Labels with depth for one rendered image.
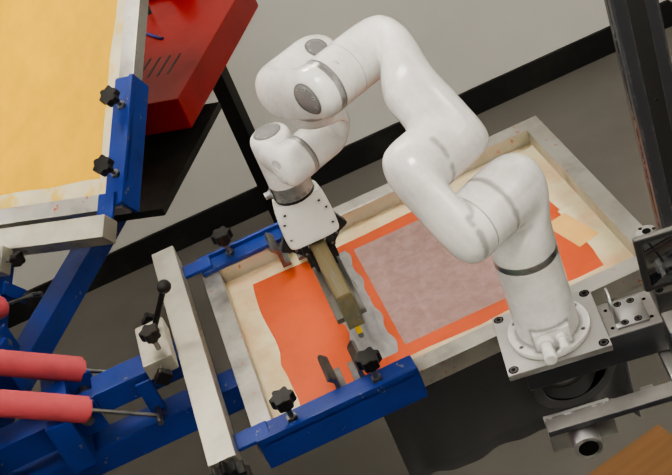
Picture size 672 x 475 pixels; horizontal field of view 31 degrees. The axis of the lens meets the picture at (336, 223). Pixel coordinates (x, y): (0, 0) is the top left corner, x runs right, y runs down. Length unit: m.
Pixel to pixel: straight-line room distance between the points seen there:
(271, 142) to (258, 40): 2.17
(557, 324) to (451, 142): 0.34
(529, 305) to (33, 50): 1.57
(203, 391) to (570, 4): 2.77
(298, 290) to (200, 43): 0.99
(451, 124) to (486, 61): 2.89
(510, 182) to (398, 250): 0.81
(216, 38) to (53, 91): 0.56
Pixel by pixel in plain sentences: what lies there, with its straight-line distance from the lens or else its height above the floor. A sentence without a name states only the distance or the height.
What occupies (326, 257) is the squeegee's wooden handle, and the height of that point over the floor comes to 1.14.
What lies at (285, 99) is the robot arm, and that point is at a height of 1.58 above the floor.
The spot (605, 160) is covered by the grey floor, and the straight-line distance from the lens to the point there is 4.17.
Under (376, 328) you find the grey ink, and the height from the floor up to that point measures 0.96.
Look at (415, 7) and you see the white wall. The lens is 4.36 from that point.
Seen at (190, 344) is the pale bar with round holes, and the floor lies 1.04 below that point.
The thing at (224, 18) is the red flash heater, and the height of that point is 1.10.
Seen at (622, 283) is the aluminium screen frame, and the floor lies 0.98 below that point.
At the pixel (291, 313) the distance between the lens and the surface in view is 2.39.
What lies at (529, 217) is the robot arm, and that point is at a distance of 1.69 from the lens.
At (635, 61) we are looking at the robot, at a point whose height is 1.56.
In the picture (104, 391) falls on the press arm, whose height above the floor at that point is 1.04.
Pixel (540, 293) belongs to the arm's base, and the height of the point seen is 1.25.
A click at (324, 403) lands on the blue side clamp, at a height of 1.00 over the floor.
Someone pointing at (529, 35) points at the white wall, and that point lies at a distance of 4.57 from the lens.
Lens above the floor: 2.38
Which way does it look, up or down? 34 degrees down
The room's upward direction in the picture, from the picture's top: 23 degrees counter-clockwise
